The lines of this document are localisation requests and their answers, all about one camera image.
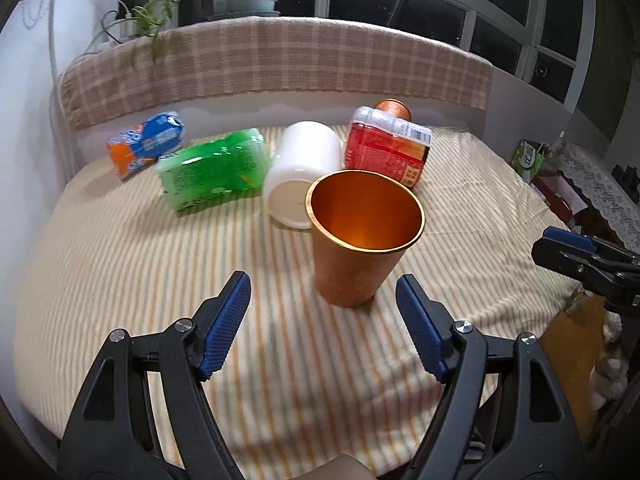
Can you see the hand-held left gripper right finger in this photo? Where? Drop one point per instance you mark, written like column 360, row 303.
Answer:
column 421, row 325

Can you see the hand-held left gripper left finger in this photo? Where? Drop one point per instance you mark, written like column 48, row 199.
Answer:
column 227, row 325

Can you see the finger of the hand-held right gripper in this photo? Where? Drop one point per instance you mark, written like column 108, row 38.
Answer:
column 565, row 260
column 570, row 241

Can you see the white cup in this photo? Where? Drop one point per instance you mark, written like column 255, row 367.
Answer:
column 305, row 160

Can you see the orange metal cup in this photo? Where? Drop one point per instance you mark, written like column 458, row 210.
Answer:
column 360, row 260
column 395, row 108

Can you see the white lace cloth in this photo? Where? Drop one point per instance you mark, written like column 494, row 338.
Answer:
column 600, row 180

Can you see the beige fluffy toy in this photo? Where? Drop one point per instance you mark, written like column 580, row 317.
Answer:
column 607, row 365

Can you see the green tissue box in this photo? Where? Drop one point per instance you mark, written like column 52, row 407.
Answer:
column 527, row 160

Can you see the striped bed sheet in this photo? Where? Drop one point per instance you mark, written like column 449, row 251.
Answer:
column 150, row 270

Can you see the green snack packet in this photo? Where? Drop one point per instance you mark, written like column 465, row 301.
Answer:
column 215, row 170

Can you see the red snack packet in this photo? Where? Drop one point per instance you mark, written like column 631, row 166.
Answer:
column 387, row 147

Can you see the blue and orange snack packet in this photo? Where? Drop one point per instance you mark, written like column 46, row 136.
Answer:
column 145, row 142

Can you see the plaid blanket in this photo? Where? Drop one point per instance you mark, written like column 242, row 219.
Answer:
column 280, row 60

